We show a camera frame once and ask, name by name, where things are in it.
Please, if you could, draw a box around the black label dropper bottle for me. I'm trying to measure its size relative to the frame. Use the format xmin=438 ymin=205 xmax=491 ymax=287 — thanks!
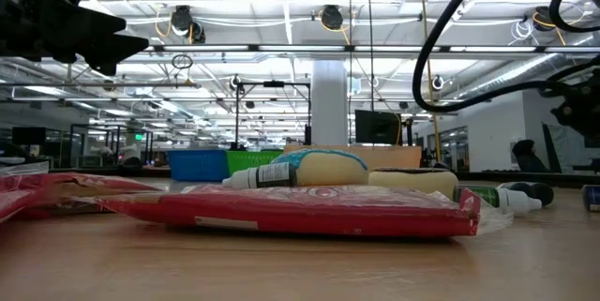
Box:
xmin=221 ymin=161 xmax=298 ymax=190

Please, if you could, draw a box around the small black background monitor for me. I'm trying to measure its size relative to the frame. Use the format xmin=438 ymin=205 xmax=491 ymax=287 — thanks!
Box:
xmin=11 ymin=126 xmax=48 ymax=147

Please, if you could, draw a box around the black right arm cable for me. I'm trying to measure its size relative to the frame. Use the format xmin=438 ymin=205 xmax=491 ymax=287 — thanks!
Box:
xmin=412 ymin=0 xmax=600 ymax=114

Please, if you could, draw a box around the black looped camera cable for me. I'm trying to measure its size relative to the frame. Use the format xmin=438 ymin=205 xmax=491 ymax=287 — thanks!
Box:
xmin=548 ymin=0 xmax=600 ymax=34

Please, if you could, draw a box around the tan cardboard box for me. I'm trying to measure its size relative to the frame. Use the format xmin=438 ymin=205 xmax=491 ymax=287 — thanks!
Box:
xmin=283 ymin=144 xmax=423 ymax=173

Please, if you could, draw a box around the black monitor on stand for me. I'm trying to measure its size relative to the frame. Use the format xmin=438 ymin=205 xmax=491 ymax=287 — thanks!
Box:
xmin=353 ymin=109 xmax=403 ymax=146

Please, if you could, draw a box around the white building column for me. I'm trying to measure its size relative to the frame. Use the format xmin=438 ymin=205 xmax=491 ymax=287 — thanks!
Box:
xmin=311 ymin=60 xmax=349 ymax=147

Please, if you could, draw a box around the seated person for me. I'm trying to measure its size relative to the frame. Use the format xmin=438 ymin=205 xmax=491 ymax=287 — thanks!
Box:
xmin=511 ymin=139 xmax=550 ymax=173

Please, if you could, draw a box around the green plastic basket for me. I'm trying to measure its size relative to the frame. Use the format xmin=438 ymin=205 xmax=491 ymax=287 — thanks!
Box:
xmin=226 ymin=150 xmax=285 ymax=176

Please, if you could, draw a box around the red rubber band packet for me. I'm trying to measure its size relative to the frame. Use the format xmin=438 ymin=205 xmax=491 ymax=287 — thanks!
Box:
xmin=87 ymin=183 xmax=484 ymax=239
xmin=0 ymin=188 xmax=43 ymax=225
xmin=0 ymin=172 xmax=164 ymax=221

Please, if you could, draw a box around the black ceiling cable reel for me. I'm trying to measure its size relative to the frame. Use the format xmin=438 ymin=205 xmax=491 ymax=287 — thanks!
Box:
xmin=170 ymin=4 xmax=206 ymax=45
xmin=532 ymin=5 xmax=558 ymax=34
xmin=320 ymin=4 xmax=345 ymax=31

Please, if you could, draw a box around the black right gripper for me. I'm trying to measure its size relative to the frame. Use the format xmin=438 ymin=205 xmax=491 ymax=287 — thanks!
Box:
xmin=550 ymin=68 xmax=600 ymax=142

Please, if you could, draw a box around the black hanging cable with coil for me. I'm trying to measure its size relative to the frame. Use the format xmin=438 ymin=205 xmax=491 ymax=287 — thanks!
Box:
xmin=365 ymin=0 xmax=376 ymax=146

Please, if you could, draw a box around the blue plastic basket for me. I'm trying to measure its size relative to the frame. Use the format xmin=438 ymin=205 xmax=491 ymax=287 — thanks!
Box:
xmin=167 ymin=149 xmax=231 ymax=183

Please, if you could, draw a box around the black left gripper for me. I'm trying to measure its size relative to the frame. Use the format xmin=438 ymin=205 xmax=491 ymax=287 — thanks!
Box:
xmin=0 ymin=0 xmax=150 ymax=77

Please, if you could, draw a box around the black background rig frame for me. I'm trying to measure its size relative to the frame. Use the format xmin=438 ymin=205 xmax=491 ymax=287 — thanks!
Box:
xmin=233 ymin=80 xmax=313 ymax=150

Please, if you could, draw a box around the dark dropper bottle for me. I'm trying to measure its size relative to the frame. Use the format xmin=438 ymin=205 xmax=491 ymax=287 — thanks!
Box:
xmin=497 ymin=181 xmax=556 ymax=207

